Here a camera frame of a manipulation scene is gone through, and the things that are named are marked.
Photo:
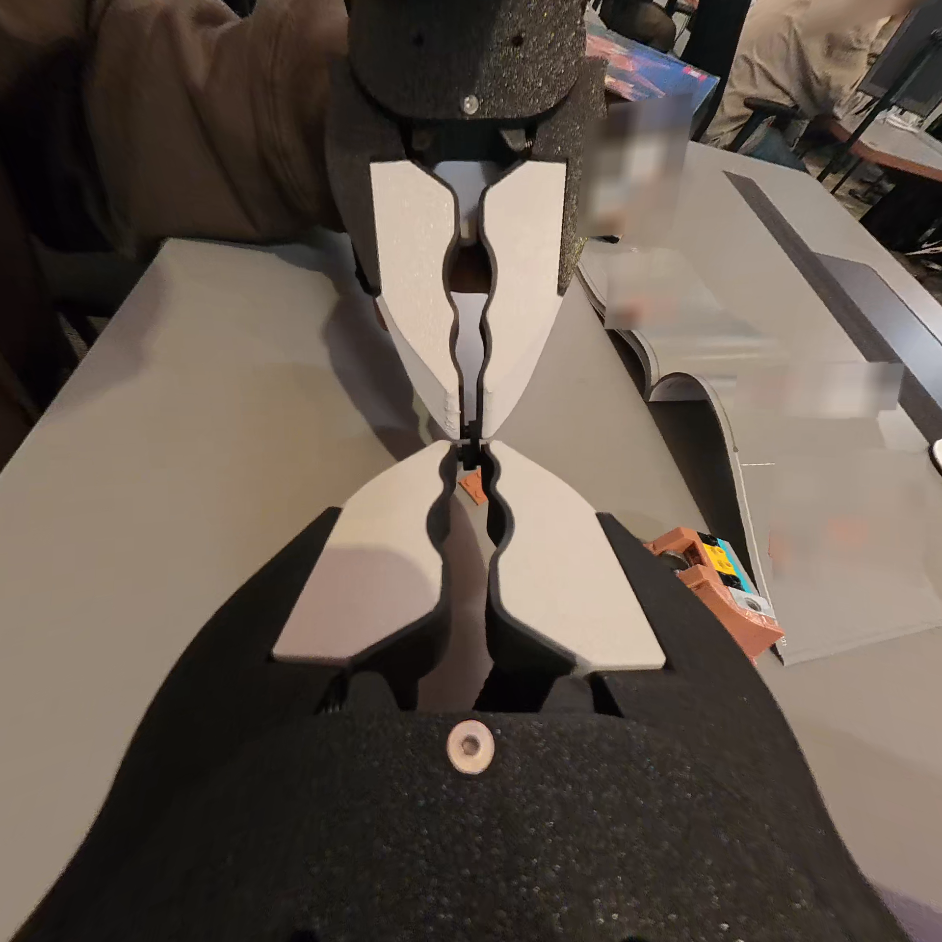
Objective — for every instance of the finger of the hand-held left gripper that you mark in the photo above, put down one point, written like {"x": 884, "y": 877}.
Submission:
{"x": 412, "y": 257}
{"x": 526, "y": 257}

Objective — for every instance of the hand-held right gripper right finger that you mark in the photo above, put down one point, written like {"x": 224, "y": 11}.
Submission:
{"x": 581, "y": 581}

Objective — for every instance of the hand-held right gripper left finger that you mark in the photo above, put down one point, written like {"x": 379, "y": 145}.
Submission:
{"x": 368, "y": 574}

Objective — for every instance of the brown brick plate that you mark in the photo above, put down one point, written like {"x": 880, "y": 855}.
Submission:
{"x": 475, "y": 489}

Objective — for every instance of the small black brick piece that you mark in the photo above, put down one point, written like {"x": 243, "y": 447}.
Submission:
{"x": 469, "y": 452}

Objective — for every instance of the brown brick model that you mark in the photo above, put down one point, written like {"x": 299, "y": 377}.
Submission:
{"x": 743, "y": 625}

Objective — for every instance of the person's left forearm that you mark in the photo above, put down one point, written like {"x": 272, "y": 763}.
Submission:
{"x": 184, "y": 110}

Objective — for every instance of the grey desk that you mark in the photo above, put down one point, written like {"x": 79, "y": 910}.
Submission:
{"x": 184, "y": 441}

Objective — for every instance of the brown-edged side desk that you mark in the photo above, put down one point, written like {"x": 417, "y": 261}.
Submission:
{"x": 898, "y": 151}

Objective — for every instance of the colourful toy set box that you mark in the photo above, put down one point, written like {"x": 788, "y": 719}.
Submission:
{"x": 647, "y": 66}

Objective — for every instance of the grey instruction booklet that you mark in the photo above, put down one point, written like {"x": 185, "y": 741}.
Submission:
{"x": 868, "y": 618}

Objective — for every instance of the person's brown jacket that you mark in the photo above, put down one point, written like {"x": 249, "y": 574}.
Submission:
{"x": 29, "y": 331}

